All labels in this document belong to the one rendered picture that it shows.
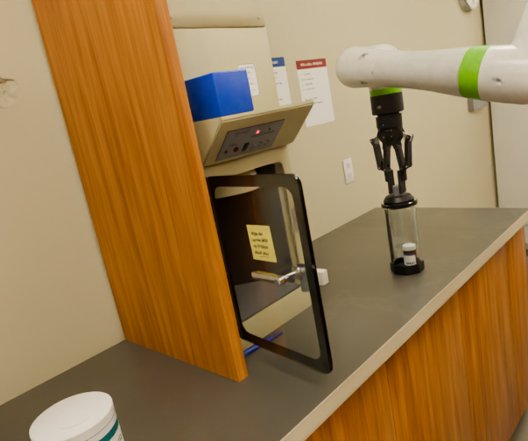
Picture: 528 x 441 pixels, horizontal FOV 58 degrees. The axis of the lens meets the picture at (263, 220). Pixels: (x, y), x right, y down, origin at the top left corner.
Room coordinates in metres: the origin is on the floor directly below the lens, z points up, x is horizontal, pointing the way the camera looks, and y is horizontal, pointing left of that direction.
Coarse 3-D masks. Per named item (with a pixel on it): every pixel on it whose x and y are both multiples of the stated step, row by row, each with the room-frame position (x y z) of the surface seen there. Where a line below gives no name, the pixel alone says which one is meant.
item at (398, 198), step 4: (392, 188) 1.42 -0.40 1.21; (396, 188) 1.41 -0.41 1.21; (396, 192) 1.41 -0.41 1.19; (404, 192) 1.43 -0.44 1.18; (408, 192) 1.42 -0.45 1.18; (388, 196) 1.42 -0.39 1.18; (392, 196) 1.41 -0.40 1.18; (396, 196) 1.40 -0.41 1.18; (400, 196) 1.39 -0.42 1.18; (404, 196) 1.38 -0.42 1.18; (408, 196) 1.39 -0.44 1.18; (412, 196) 1.40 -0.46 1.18; (384, 200) 1.41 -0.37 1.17; (388, 200) 1.40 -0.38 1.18; (392, 200) 1.39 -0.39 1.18; (396, 200) 1.38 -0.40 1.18; (400, 200) 1.38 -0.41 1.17; (404, 200) 1.37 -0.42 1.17; (408, 200) 1.38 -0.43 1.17
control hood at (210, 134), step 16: (256, 112) 1.07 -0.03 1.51; (272, 112) 1.11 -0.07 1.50; (288, 112) 1.16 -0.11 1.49; (304, 112) 1.21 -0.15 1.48; (208, 128) 1.02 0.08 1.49; (224, 128) 1.02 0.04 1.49; (240, 128) 1.06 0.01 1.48; (288, 128) 1.21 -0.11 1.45; (208, 144) 1.03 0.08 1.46; (272, 144) 1.21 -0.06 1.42; (208, 160) 1.06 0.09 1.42; (224, 160) 1.10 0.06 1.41
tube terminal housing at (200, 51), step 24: (192, 48) 1.12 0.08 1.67; (216, 48) 1.17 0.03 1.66; (240, 48) 1.23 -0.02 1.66; (264, 48) 1.29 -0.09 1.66; (192, 72) 1.11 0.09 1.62; (264, 72) 1.28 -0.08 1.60; (264, 96) 1.26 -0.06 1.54; (216, 168) 1.12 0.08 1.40; (240, 168) 1.17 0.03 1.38; (288, 168) 1.29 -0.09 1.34
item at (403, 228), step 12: (384, 204) 1.41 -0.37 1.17; (396, 204) 1.38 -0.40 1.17; (396, 216) 1.38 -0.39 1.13; (408, 216) 1.37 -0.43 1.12; (396, 228) 1.38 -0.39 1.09; (408, 228) 1.37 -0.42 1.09; (396, 240) 1.39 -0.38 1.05; (408, 240) 1.37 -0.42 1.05; (396, 252) 1.39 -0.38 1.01; (408, 252) 1.37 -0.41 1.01; (420, 252) 1.40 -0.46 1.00; (396, 264) 1.40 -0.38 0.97; (408, 264) 1.37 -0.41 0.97
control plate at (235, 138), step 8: (280, 120) 1.15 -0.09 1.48; (248, 128) 1.08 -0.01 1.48; (256, 128) 1.10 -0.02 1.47; (264, 128) 1.13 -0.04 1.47; (272, 128) 1.15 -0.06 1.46; (280, 128) 1.18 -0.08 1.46; (232, 136) 1.06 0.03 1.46; (240, 136) 1.08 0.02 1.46; (248, 136) 1.10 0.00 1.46; (256, 136) 1.13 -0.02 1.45; (264, 136) 1.16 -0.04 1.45; (272, 136) 1.18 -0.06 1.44; (224, 144) 1.06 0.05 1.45; (232, 144) 1.08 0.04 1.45; (240, 144) 1.10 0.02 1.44; (256, 144) 1.15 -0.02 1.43; (264, 144) 1.18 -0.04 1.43; (232, 152) 1.10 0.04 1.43; (240, 152) 1.12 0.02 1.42; (248, 152) 1.15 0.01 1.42; (216, 160) 1.08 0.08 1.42
